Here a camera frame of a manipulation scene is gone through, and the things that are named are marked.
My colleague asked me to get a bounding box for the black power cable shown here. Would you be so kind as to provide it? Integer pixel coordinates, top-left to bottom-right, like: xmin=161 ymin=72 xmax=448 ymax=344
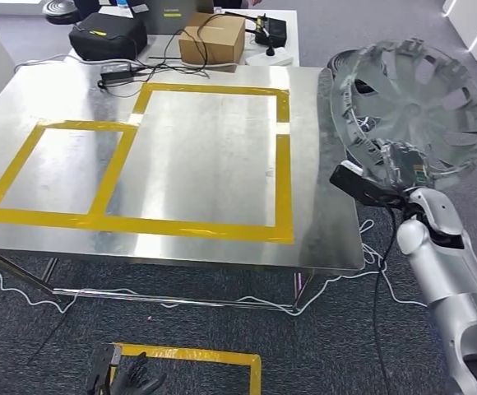
xmin=97 ymin=11 xmax=273 ymax=100

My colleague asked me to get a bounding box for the dark grey computer case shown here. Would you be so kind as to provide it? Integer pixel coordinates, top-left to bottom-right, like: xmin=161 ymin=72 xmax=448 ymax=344
xmin=129 ymin=0 xmax=216 ymax=36

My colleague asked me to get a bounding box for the white desk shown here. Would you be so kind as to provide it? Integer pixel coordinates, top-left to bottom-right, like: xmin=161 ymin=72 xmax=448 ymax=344
xmin=14 ymin=5 xmax=301 ymax=72

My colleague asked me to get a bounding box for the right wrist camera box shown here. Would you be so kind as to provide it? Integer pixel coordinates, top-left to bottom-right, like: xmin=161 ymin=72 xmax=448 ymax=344
xmin=329 ymin=160 xmax=407 ymax=211

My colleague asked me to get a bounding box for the yellow floor tape square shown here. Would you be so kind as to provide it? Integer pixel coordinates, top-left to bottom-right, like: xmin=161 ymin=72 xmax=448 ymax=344
xmin=110 ymin=342 xmax=262 ymax=395

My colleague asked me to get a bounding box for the brown cardboard box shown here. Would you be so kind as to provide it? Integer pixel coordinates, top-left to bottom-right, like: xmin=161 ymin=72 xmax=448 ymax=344
xmin=178 ymin=12 xmax=247 ymax=67

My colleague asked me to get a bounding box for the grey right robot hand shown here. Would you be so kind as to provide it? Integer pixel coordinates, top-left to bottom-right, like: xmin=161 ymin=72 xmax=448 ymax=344
xmin=379 ymin=139 xmax=432 ymax=193

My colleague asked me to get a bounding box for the thin black cable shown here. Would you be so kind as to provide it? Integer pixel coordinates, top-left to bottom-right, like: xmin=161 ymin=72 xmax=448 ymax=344
xmin=27 ymin=296 xmax=78 ymax=366

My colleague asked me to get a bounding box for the white power cable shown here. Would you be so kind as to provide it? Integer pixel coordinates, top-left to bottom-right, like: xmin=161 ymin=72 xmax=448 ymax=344
xmin=0 ymin=217 xmax=429 ymax=318

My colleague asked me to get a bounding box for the black bag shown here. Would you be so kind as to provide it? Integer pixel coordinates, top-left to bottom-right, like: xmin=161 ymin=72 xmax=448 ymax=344
xmin=69 ymin=12 xmax=149 ymax=62

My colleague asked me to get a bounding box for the black power adapter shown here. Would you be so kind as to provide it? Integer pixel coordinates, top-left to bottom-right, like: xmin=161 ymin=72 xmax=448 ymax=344
xmin=99 ymin=61 xmax=134 ymax=86

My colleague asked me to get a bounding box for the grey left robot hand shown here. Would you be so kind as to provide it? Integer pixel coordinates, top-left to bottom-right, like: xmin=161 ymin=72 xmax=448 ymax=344
xmin=110 ymin=352 xmax=168 ymax=395

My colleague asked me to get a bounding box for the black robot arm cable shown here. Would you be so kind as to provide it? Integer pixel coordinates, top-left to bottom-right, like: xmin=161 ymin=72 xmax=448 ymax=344
xmin=371 ymin=204 xmax=398 ymax=395

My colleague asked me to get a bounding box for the white flat device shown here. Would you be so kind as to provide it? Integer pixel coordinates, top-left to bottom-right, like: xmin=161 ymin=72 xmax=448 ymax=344
xmin=244 ymin=46 xmax=295 ymax=67

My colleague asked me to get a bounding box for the black round stool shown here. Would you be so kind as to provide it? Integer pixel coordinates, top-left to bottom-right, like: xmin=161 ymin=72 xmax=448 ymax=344
xmin=42 ymin=0 xmax=82 ymax=26
xmin=325 ymin=48 xmax=388 ymax=96

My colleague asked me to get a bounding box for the silver wheel hubcap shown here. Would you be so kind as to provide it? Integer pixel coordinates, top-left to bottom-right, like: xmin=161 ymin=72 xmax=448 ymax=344
xmin=329 ymin=38 xmax=477 ymax=192

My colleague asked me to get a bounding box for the steel workbench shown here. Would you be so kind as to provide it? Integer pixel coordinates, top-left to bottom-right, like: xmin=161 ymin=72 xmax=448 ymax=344
xmin=0 ymin=64 xmax=366 ymax=316

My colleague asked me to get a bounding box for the black electronic device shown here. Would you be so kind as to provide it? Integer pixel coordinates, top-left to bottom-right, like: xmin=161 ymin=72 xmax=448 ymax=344
xmin=254 ymin=15 xmax=288 ymax=49

